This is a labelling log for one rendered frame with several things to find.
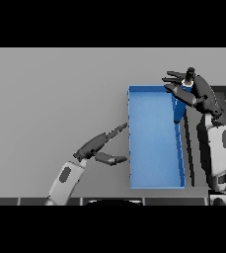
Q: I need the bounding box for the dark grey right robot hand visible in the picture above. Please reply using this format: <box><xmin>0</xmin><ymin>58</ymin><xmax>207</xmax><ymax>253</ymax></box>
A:
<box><xmin>161</xmin><ymin>70</ymin><xmax>223</xmax><ymax>121</ymax></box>

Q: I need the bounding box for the dark strip with pale lines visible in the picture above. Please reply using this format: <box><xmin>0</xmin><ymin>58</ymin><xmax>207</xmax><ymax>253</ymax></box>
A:
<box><xmin>0</xmin><ymin>197</ymin><xmax>226</xmax><ymax>207</ymax></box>

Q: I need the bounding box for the blue rectangular bin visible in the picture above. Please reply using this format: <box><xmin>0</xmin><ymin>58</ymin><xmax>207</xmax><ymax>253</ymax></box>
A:
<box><xmin>126</xmin><ymin>84</ymin><xmax>187</xmax><ymax>190</ymax></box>

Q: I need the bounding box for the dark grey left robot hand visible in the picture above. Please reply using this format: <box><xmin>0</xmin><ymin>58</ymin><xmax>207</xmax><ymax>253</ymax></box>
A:
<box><xmin>73</xmin><ymin>122</ymin><xmax>129</xmax><ymax>166</ymax></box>

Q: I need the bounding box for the blue pipe with dark end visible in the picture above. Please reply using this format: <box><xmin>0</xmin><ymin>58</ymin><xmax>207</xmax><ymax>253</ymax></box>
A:
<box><xmin>173</xmin><ymin>66</ymin><xmax>196</xmax><ymax>125</ymax></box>

